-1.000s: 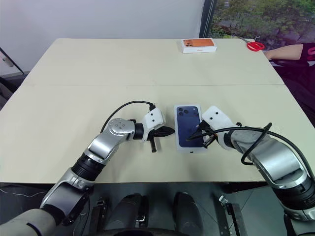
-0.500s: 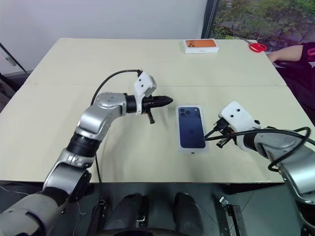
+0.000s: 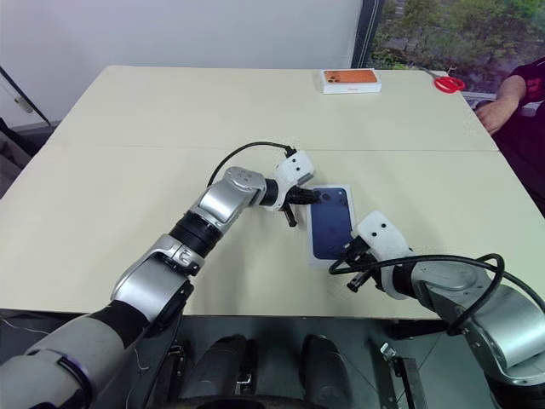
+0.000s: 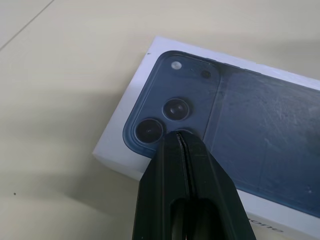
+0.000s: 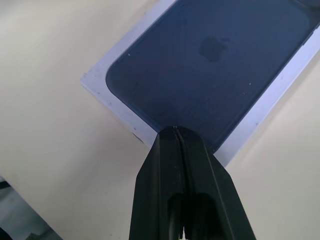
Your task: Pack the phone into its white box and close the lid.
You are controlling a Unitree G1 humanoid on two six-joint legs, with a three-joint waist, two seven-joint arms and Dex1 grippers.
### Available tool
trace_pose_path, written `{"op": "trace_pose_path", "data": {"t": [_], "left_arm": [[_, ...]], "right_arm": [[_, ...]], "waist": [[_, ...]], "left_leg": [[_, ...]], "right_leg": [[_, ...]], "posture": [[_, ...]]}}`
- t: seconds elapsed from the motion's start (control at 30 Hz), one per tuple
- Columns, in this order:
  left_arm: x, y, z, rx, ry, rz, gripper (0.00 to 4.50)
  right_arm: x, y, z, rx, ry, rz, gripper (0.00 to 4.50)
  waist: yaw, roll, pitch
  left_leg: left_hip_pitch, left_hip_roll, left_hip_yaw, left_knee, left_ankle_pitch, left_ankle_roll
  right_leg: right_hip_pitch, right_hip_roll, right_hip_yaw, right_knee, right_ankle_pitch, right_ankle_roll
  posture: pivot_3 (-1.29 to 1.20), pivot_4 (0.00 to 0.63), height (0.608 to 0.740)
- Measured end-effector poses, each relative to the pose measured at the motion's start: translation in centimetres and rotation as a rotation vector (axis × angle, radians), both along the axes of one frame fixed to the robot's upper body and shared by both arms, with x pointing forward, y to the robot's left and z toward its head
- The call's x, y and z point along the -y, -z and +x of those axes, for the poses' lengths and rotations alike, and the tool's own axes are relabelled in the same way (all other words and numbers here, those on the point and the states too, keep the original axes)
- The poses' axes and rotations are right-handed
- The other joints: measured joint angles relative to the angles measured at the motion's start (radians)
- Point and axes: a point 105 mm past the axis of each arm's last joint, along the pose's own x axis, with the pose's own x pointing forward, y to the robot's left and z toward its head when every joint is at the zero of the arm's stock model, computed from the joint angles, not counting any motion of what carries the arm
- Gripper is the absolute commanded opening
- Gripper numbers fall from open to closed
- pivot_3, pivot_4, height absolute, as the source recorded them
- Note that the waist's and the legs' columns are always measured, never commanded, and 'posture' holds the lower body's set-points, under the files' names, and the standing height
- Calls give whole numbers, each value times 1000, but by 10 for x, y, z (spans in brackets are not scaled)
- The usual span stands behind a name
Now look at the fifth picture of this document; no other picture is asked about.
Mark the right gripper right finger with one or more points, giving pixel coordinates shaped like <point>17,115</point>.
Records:
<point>215,190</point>

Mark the dark blue smartphone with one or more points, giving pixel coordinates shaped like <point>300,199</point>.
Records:
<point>200,75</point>

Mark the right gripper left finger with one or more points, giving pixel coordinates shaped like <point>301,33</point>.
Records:
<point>157,187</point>

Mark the box with brown card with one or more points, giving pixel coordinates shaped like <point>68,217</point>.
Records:
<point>250,135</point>

